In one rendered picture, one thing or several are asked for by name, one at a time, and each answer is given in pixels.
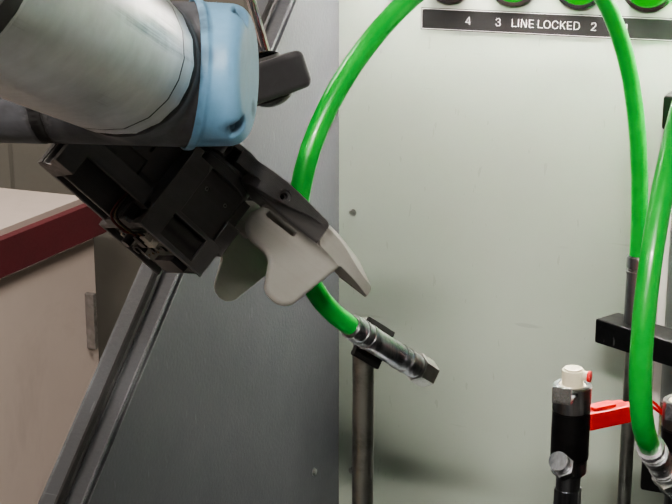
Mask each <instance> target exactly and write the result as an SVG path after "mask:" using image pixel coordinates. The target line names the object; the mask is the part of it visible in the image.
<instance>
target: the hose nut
mask: <svg viewBox="0 0 672 504"><path fill-rule="evenodd" d="M419 355H421V356H422V357H423V358H424V361H425V366H424V369H423V371H422V372H421V373H420V374H419V375H418V376H416V377H413V378H411V377H408V376H407V377H408V379H409V380H410V381H411V382H413V383H415V384H416V385H418V386H420V387H425V386H429V385H432V384H434V382H435V380H436V378H437V376H438V373H439V371H440V370H439V368H438V367H437V365H436V364H435V362H434V361H433V360H432V359H430V358H429V357H427V356H426V355H424V354H422V353H421V354H419Z"/></svg>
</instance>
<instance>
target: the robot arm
mask: <svg viewBox="0 0 672 504"><path fill-rule="evenodd" d="M311 81H312V79H311V75H310V72H309V69H308V66H307V62H306V59H305V56H304V54H303V53H302V52H300V51H293V52H289V53H285V54H281V55H280V52H275V51H269V50H266V51H260V52H258V44H257V36H256V31H255V26H254V23H253V20H252V18H251V16H250V14H249V13H248V12H247V10H246V9H245V8H243V7H242V6H240V5H237V4H233V3H216V2H205V1H203V0H189V1H170V0H0V143H26V144H48V143H53V144H52V145H51V146H50V147H49V149H48V150H47V151H46V152H45V154H44V155H43V156H42V157H41V159H40V160H39V161H38V162H37V163H38V164H39V165H40V166H42V167H43V168H44V169H45V170H46V171H47V172H49V173H50V174H51V175H52V176H53V177H54V178H55V179H57V180H58V181H59V182H60V183H61V184H62V185H64V186H65V187H66V188H67V189H68V190H69V191H71V192H72V193H73V194H74V195H75V196H76V197H77V198H79V199H80V200H81V201H82V202H83V203H84V204H86V205H87V206H88V207H89V208H90V209H91V210H92V211H94V212H95V213H96V214H97V215H98V216H99V217H101V218H102V221H101V222H100V223H99V225H100V226H101V227H102V228H104V229H105V230H106V231H107V232H108V233H109V234H111V235H112V236H113V237H114V238H115V239H116V240H118V241H119V242H120V243H121V244H122V245H123V246H124V247H126V248H127V249H128V250H129V251H130V252H131V253H133V254H134V255H135V256H136V257H137V258H138V259H140V260H141V261H142V262H143V263H144V264H145V265H147V266H148V267H149V268H150V269H151V270H152V271H153V272H155V273H156V274H157V275H159V274H160V272H161V271H162V270H164V271H165V272H167V273H189V274H196V275H198V276H199V277H201V276H202V275H203V273H204V272H205V271H206V269H207V268H208V267H209V265H210V264H211V263H212V261H213V260H214V259H215V257H220V263H219V267H218V271H217V274H216V278H215V281H214V290H215V292H216V294H217V295H218V296H219V298H221V299H222V300H224V301H233V300H236V299H237V298H238V297H240V296H241V295H242V294H243V293H245V292H246V291H247V290H248V289H250V288H251V287H252V286H253V285H255V284H256V283H257V282H258V281H260V280H261V279H262V278H263V277H265V276H266V278H265V284H264V290H265V293H266V295H267V296H268V298H270V299H271V300H272V301H273V302H274V303H275V304H277V305H280V306H289V305H292V304H294V303H295V302H297V301H298V300H299V299H300V298H302V297H303V296H304V295H305V294H307V293H308V292H309V291H310V290H311V289H313V288H314V287H315V286H316V285H318V284H319V283H320V282H321V281H323V280H324V279H325V278H326V277H327V276H329V275H330V274H331V273H332V272H335V273H336V274H337V275H338V276H339V277H340V278H341V279H342V280H343V281H345V282H346V283H347V284H349V285H350V286H351V287H353V288H354V289H355V290H356V291H358V292H359V293H360V294H362V295H363V296H364V297H366V296H367V295H368V294H369V292H370V291H371V285H370V283H369V281H368V279H367V277H366V275H365V272H364V270H363V268H362V266H361V264H360V262H359V260H358V258H357V257H356V256H355V254H354V253H353V252H352V251H351V249H350V248H349V247H348V245H347V244H346V243H345V241H344V240H343V239H342V238H341V236H340V235H339V234H338V233H337V232H336V231H335V230H334V229H333V228H332V227H331V226H330V225H329V221H328V220H327V219H326V218H325V217H324V216H323V215H322V214H321V213H320V212H319V211H318V210H317V209H316V208H315V207H314V206H313V205H312V204H311V203H310V202H309V201H308V200H307V199H306V198H305V197H304V196H303V195H302V194H300V193H299V192H298V191H297V190H296V189H295V188H294V187H293V186H292V185H291V184H289V183H288V182H287V181H286V180H285V179H283V178H282V177H281V176H279V175H278V174H277V173H275V172H274V171H273V170H271V169H270V168H268V167H267V166H265V165H264V164H262V163H261V162H259V160H258V159H257V158H256V157H255V156H254V155H253V154H252V153H251V152H250V151H248V150H247V149H246V148H245V147H243V146H242V145H241V144H240V143H241V142H242V141H244V140H245V139H246V137H247V136H248V135H249V133H250V131H251V129H252V126H253V123H254V119H255V114H256V108H257V106H260V107H266V108H269V107H276V106H278V105H281V104H282V103H284V102H285V101H287V100H288V99H289V98H290V96H291V95H293V92H295V91H298V90H301V89H304V88H307V87H308V86H310V84H311ZM253 201H254V202H253ZM120 233H121V234H122V235H123V236H125V237H123V236H122V235H120ZM132 244H134V245H132ZM142 253H144V254H145V255H147V256H148V257H149V259H148V258H147V257H146V256H145V255H144V254H142Z"/></svg>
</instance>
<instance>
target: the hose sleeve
mask: <svg viewBox="0 0 672 504"><path fill-rule="evenodd" d="M353 316H354V317H356V318H357V321H358V326H357V328H356V330H355V331H354V332H353V333H352V334H350V335H345V334H343V333H342V332H341V334H342V336H343V337H345V338H346V339H348V340H349V341H351V343H353V344H355V345H357V346H358V347H360V348H361V349H363V350H366V351H367V352H369V353H371V354H372V355H374V356H376V357H377V358H379V359H380V360H382V361H384V362H385V363H387V364H389V366H391V367H392V368H394V369H396V370H397V371H399V372H400V373H403V374H405V375H407V376H408V377H411V378H413V377H416V376H418V375H419V374H420V373H421V372H422V371H423V369H424V366H425V361H424V358H423V357H422V356H421V355H419V354H418V353H416V352H415V351H414V350H413V349H411V348H409V347H408V346H406V345H405V344H402V343H400V342H399V341H397V340H396V339H394V338H392V337H391V336H389V335H388V334H386V333H385V332H383V331H381V330H380V329H378V328H377V327H376V326H375V325H373V324H371V323H370V322H369V321H367V320H365V319H363V318H361V317H359V316H358V315H353Z"/></svg>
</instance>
